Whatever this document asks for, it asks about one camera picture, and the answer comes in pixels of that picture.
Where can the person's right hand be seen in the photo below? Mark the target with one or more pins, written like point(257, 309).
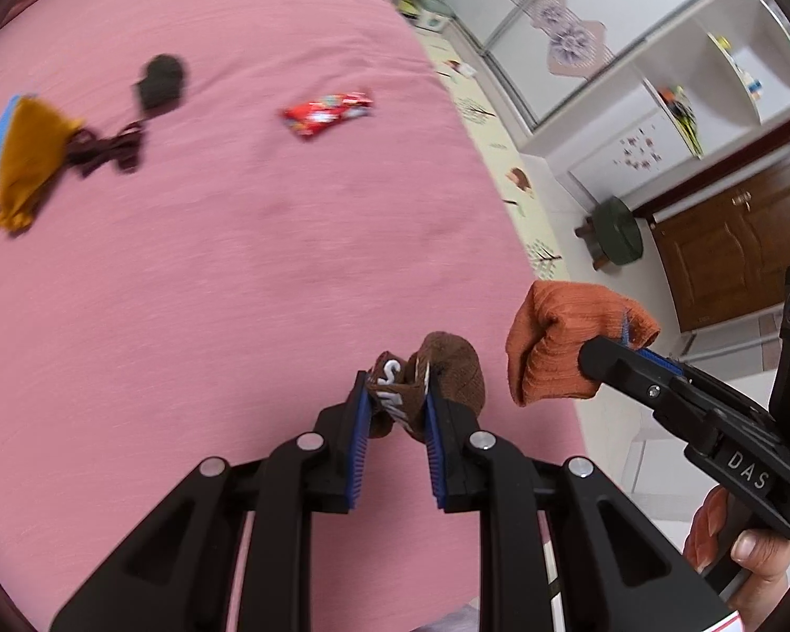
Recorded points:
point(760, 559)

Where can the flower decoration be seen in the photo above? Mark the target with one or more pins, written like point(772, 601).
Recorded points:
point(569, 39)

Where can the brown sock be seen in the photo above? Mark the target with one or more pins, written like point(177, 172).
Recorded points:
point(457, 368)

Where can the black sock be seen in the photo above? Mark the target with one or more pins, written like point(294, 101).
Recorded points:
point(161, 82)

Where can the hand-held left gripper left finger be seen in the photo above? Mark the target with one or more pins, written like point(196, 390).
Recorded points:
point(359, 447)

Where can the small colourful shelf items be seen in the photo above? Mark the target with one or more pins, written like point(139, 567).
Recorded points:
point(740, 72)

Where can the mustard yellow cloth pouch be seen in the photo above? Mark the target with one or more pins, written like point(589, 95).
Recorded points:
point(29, 158)

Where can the brown wooden cabinet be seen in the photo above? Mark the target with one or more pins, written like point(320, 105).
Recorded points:
point(731, 243)

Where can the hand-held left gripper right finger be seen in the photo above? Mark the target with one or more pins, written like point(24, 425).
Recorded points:
point(436, 454)

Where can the pink bed sheet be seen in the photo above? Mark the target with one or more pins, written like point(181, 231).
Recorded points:
point(237, 276)

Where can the green white container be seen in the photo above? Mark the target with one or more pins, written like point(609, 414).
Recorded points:
point(428, 12)

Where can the yellow black shelf item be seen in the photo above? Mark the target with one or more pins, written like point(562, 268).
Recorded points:
point(681, 115)

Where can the green round stool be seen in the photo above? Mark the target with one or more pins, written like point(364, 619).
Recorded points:
point(619, 230)

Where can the orange sock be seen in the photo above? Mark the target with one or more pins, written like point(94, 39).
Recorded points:
point(559, 336)

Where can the red candy wrapper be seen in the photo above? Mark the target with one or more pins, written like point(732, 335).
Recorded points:
point(326, 113)

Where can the cream patterned floor mat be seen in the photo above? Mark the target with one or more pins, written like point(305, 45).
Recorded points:
point(494, 138)

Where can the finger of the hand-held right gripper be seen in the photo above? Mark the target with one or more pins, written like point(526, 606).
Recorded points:
point(622, 368)
point(658, 362)

